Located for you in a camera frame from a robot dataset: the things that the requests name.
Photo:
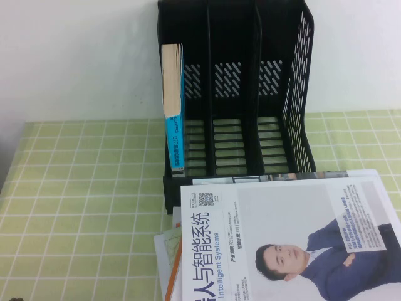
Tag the blue DTC paperback book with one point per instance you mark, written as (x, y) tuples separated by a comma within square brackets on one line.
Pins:
[(175, 141)]

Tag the black plastic book holder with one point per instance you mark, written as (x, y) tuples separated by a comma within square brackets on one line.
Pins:
[(232, 94)]

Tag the white paper sheet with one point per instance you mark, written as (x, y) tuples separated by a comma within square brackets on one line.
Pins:
[(177, 214), (160, 266)]

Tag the white magazine with man cover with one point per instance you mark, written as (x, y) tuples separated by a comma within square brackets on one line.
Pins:
[(266, 219)]

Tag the pale green map sheet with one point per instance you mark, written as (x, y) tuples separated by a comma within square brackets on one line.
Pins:
[(173, 243)]

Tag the green checked tablecloth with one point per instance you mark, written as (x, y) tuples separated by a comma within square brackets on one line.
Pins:
[(78, 188)]

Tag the white booklet with orange edge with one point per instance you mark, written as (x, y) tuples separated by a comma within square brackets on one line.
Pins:
[(175, 279)]

